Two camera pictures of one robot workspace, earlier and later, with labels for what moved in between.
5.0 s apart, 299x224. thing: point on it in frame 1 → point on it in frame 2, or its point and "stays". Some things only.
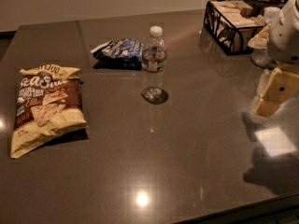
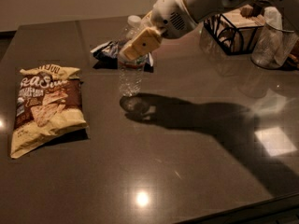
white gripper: [285, 37] → [168, 13]
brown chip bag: [49, 104] stays
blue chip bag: [123, 53] stays
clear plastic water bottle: [153, 63] → [131, 73]
